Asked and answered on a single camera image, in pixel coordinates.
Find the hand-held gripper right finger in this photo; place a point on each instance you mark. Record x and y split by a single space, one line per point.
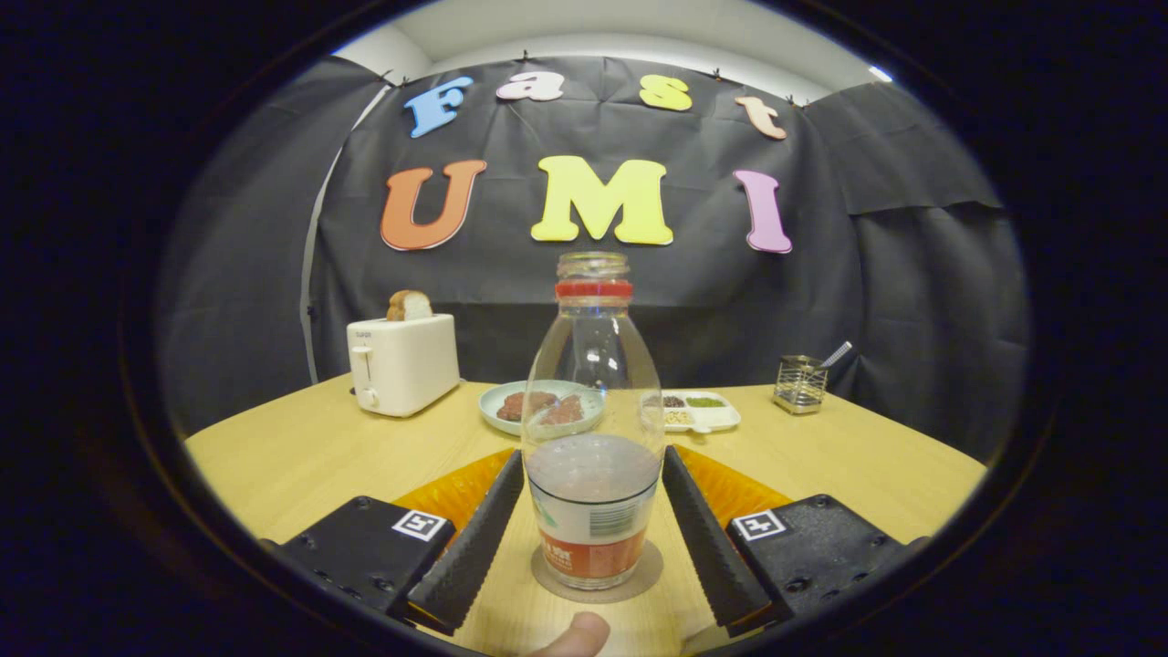
716 557

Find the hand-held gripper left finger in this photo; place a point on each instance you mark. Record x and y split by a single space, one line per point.
474 547

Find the clear juice bottle red label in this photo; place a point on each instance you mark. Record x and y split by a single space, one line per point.
593 511

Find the round brown coaster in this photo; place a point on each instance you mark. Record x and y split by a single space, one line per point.
598 597

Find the white divided condiment dish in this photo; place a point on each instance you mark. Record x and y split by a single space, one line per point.
716 418

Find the wooden table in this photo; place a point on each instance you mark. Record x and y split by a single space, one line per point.
821 465

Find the pale green plate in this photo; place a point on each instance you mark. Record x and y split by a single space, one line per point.
493 406

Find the brown meat piece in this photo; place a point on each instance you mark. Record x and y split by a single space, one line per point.
566 412
520 406

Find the white toaster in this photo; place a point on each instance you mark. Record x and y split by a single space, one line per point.
401 365

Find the bread slice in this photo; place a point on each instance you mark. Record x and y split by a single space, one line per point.
411 306

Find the small ceiling light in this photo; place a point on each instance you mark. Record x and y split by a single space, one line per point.
881 74

